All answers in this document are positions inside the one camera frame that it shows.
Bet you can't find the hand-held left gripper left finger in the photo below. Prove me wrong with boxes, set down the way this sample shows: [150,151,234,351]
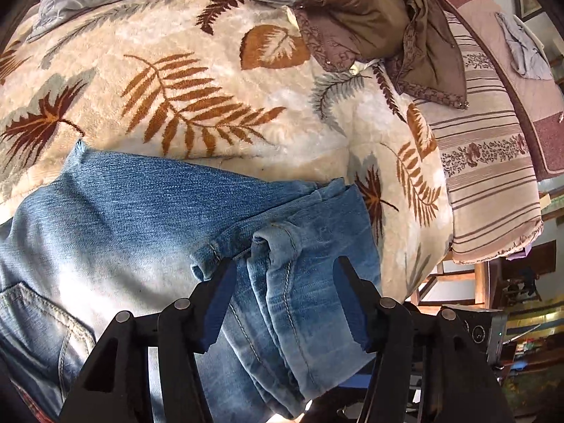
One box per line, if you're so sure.
[59,258,239,423]

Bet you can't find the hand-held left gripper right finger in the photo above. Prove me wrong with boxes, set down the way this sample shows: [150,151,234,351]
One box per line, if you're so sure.
[332,256,514,423]

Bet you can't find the blue denim pants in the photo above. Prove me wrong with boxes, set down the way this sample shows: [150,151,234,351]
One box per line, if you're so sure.
[0,139,383,423]

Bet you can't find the dark wooden cabinet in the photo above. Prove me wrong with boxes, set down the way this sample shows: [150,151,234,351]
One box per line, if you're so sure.
[489,242,557,305]

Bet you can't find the striped floral mattress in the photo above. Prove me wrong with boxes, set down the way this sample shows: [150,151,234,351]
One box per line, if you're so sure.
[412,9,544,265]

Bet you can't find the leaf print fleece blanket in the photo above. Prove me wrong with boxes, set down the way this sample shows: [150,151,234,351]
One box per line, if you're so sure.
[0,0,454,300]

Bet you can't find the small white cloth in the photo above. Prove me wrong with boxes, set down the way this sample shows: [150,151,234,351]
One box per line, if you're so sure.
[348,57,384,75]

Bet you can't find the light grey cloth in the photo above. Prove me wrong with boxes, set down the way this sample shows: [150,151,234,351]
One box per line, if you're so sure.
[496,11,553,81]

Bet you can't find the brown jacket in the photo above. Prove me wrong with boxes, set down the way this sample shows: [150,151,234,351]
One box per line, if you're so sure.
[291,0,468,110]

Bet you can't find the wooden bed frame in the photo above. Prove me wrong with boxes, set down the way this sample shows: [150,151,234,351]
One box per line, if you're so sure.
[414,251,490,307]

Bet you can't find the framed wall picture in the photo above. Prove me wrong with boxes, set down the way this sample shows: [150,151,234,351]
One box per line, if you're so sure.
[513,0,544,20]

